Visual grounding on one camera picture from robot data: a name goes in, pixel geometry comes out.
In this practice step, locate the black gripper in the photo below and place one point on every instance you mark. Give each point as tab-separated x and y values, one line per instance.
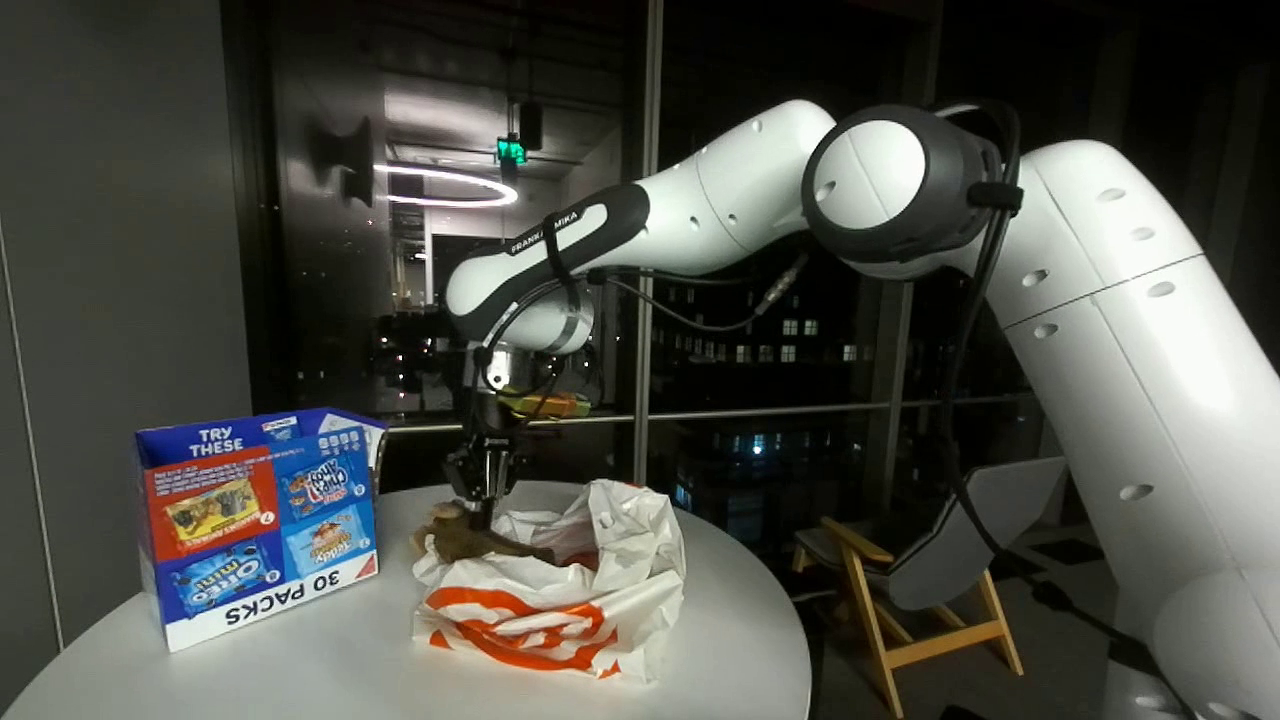
481	461

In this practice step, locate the brown plush moose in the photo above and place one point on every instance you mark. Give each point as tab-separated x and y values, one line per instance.
460	539

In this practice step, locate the white orange plastic bag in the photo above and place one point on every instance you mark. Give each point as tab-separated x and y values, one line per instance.
598	593

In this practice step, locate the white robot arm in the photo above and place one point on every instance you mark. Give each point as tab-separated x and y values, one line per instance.
1158	391

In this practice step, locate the blue snack variety box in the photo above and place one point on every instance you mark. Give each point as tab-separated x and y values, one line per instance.
252	517

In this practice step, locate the wooden folding chair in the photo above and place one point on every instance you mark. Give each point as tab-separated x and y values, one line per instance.
915	615

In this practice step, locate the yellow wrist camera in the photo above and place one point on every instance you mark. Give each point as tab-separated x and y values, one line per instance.
551	407

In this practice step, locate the round white pedestal table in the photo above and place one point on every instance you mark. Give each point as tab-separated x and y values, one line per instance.
349	656

